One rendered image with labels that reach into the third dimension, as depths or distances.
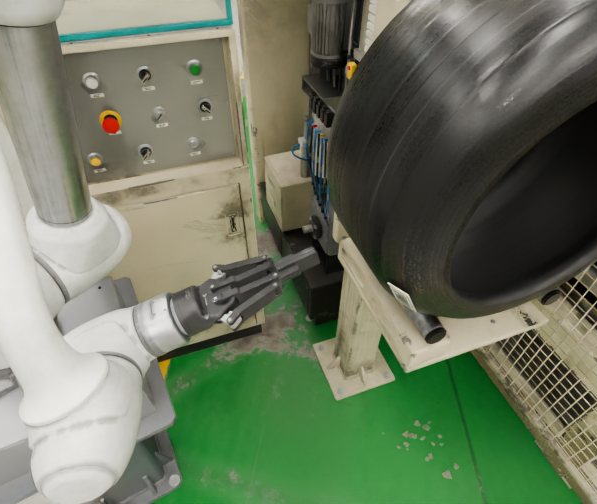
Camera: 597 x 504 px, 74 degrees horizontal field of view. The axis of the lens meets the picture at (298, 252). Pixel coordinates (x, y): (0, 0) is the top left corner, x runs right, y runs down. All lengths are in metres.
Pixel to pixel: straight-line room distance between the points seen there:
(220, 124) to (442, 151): 0.80
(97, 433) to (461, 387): 1.54
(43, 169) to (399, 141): 0.59
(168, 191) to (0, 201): 0.72
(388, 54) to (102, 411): 0.57
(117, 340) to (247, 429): 1.10
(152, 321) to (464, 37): 0.56
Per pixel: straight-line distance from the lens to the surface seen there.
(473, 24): 0.57
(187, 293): 0.64
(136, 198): 1.23
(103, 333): 0.65
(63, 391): 0.53
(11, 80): 0.73
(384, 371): 1.78
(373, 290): 0.91
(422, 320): 0.82
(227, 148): 1.23
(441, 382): 1.84
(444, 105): 0.51
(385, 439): 1.68
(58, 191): 0.85
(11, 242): 0.54
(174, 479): 1.62
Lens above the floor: 1.56
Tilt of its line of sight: 45 degrees down
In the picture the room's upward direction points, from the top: straight up
